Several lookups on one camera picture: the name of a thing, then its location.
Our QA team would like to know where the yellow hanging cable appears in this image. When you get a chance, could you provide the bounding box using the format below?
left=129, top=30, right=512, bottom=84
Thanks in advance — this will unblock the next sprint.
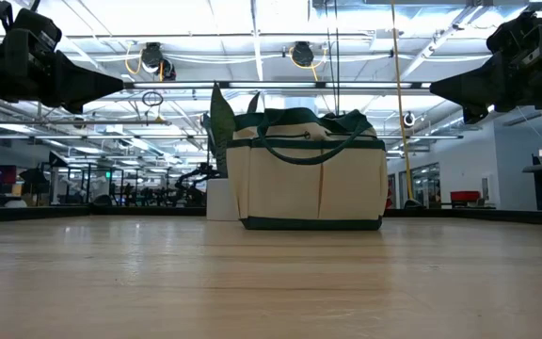
left=390, top=0, right=416, bottom=208

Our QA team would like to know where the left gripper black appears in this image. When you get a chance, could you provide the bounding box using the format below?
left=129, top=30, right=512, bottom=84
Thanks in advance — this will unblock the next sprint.
left=0, top=8, right=126, bottom=115

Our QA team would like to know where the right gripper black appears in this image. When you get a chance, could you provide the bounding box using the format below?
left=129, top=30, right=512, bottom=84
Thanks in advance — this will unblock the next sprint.
left=429, top=8, right=542, bottom=125

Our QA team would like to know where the potted snake plant white pot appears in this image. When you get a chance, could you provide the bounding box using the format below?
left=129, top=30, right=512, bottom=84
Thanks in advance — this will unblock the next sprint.
left=199, top=82, right=265, bottom=222

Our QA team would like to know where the black aluminium table frame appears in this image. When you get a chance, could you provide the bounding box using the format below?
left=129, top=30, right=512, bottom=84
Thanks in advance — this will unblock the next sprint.
left=0, top=205, right=542, bottom=226

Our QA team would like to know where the beige green gardening bag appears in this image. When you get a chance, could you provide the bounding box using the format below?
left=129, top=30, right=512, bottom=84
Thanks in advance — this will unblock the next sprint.
left=226, top=106, right=390, bottom=232

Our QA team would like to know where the black ceiling cable reel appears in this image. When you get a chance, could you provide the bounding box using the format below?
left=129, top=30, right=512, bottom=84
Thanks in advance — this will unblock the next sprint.
left=289, top=40, right=327, bottom=81
left=139, top=40, right=177, bottom=82

